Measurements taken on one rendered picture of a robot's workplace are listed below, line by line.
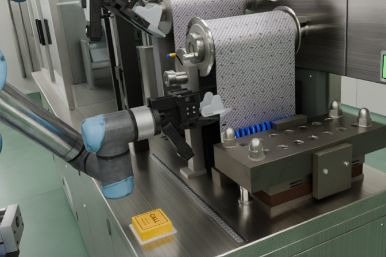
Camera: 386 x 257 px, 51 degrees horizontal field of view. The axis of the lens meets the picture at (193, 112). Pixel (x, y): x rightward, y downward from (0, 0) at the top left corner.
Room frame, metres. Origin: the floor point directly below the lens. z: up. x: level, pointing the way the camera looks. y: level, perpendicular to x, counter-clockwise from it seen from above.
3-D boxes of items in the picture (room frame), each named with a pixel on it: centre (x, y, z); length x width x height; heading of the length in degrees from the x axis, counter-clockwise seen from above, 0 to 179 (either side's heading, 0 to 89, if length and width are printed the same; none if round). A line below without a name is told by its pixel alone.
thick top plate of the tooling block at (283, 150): (0.91, -0.26, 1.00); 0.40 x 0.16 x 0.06; 114
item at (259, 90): (1.01, -0.17, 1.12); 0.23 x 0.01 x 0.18; 114
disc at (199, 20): (1.01, -0.03, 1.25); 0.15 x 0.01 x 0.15; 24
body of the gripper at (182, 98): (0.91, 0.04, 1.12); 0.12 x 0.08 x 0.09; 114
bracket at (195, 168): (1.03, 0.02, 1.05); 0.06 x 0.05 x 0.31; 114
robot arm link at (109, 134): (0.85, 0.19, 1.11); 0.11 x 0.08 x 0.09; 114
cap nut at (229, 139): (0.89, -0.08, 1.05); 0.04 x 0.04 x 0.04
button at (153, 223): (0.77, 0.11, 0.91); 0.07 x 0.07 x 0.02; 24
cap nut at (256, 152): (0.81, -0.13, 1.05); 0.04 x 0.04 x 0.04
